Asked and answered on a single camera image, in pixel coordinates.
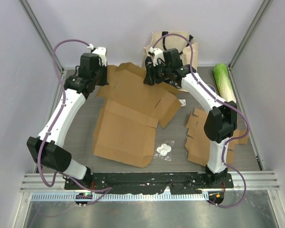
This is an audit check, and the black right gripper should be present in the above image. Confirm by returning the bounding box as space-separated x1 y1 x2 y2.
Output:
143 60 171 86

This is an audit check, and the large cardboard box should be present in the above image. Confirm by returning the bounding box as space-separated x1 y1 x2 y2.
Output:
93 63 181 168

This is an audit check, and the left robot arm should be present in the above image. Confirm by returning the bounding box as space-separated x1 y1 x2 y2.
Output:
27 47 108 190

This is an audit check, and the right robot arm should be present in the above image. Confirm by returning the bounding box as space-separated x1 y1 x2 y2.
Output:
144 47 237 188

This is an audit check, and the small flat cardboard box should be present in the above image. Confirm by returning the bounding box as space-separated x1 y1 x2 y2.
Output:
185 108 249 167

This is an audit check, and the small white packet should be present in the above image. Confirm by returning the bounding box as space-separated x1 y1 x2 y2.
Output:
179 99 186 107

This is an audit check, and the beige canvas tote bag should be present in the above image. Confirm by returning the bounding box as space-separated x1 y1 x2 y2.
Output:
142 31 199 93

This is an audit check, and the yellow tape roll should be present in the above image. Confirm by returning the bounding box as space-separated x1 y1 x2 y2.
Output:
208 85 217 93

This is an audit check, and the plastic bag of white discs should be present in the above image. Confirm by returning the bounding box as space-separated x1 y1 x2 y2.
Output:
153 141 174 162

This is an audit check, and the green plush cabbage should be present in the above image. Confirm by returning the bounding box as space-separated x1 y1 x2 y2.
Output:
213 64 237 103

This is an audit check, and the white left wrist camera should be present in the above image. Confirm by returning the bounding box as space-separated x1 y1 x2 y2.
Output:
87 44 107 67

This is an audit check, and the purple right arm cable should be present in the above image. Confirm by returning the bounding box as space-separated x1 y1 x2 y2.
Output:
152 33 250 209

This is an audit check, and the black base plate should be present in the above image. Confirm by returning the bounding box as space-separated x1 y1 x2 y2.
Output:
64 172 234 195

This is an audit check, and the left aluminium frame post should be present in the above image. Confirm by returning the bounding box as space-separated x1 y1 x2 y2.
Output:
18 0 64 72

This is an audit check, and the aluminium frame post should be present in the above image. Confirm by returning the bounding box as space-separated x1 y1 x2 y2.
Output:
18 0 64 72
228 0 273 70

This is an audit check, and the right aluminium frame post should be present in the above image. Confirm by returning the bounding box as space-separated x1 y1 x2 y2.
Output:
228 0 273 70

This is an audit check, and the white slotted cable duct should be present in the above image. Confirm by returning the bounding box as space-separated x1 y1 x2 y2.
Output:
31 191 209 202

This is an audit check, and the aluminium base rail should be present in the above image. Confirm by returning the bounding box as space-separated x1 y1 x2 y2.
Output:
20 171 280 192

